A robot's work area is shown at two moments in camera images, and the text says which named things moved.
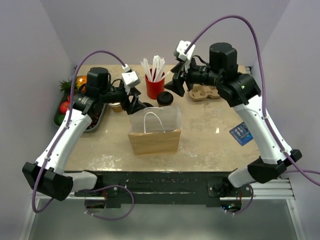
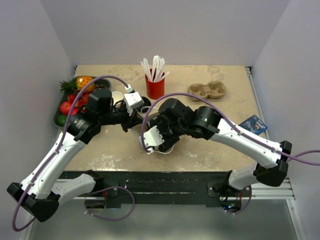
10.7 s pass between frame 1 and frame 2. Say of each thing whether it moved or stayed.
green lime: stayed
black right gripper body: moved
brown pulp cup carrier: stayed
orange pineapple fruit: stayed
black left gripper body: moved
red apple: stayed
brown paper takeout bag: moved
